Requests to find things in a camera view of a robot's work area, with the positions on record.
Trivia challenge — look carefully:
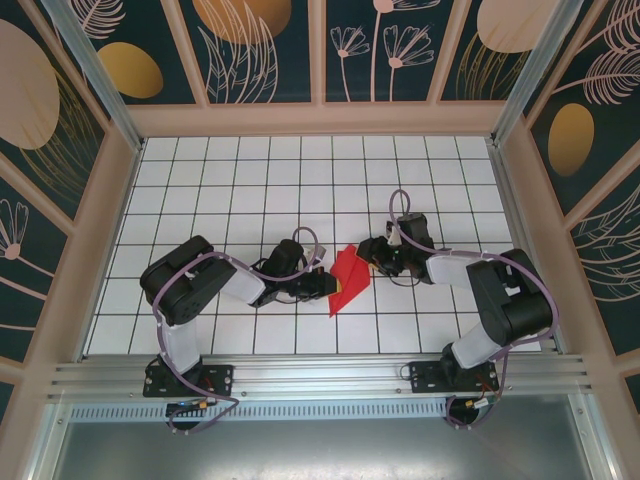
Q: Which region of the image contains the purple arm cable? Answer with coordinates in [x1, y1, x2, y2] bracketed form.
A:
[152, 227, 321, 436]
[388, 188, 559, 432]

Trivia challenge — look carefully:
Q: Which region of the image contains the slotted grey cable tray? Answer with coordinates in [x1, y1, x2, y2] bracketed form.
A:
[67, 403, 576, 424]

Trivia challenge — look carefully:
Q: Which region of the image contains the wall panel with flower outlines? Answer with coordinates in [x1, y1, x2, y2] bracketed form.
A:
[324, 0, 454, 104]

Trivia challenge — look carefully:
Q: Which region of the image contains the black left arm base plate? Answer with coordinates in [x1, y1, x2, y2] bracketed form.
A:
[142, 352, 236, 399]

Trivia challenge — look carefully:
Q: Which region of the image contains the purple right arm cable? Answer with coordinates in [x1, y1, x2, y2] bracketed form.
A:
[388, 188, 559, 432]

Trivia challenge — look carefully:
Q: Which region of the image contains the wall panel with leaf outlines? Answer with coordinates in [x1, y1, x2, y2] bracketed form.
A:
[179, 0, 312, 105]

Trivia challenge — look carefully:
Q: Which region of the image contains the aluminium side rail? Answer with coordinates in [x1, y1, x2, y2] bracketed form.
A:
[487, 139, 569, 356]

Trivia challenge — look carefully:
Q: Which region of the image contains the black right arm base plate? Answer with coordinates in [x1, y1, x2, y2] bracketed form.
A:
[408, 357, 500, 394]

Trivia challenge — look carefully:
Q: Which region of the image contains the wall panel with peach circle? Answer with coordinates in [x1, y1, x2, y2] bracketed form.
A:
[439, 0, 556, 101]

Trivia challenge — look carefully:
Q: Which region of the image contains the small circuit board with connector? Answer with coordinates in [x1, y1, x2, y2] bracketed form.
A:
[166, 398, 214, 416]

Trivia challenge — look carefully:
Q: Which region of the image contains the grey metal plate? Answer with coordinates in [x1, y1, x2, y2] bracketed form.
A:
[29, 419, 616, 480]

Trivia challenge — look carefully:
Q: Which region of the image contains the long aluminium mounting rail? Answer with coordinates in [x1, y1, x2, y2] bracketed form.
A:
[47, 353, 594, 401]

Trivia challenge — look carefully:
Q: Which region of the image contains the red paper sheet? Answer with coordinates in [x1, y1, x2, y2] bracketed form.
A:
[327, 243, 372, 319]

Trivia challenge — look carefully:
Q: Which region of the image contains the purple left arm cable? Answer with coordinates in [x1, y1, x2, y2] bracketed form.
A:
[152, 227, 321, 436]

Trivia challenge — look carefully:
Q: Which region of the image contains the wall panel with gold lines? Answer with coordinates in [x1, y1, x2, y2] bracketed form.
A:
[0, 4, 107, 224]

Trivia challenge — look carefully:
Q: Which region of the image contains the aluminium corner post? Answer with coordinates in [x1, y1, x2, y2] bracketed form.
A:
[489, 0, 586, 146]
[39, 0, 146, 154]

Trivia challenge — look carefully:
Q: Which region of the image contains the wall panel with yellow oval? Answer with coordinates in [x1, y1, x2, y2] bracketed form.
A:
[69, 0, 197, 106]

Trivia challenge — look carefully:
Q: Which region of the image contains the wall panel with fern outlines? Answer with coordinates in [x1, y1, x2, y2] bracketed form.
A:
[569, 159, 640, 357]

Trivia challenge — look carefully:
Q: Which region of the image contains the wall panel with gold oval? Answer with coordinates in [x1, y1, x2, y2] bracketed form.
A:
[528, 0, 640, 216]

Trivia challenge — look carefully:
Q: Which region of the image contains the wall panel with single flower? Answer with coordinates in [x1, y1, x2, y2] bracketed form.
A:
[0, 169, 69, 364]

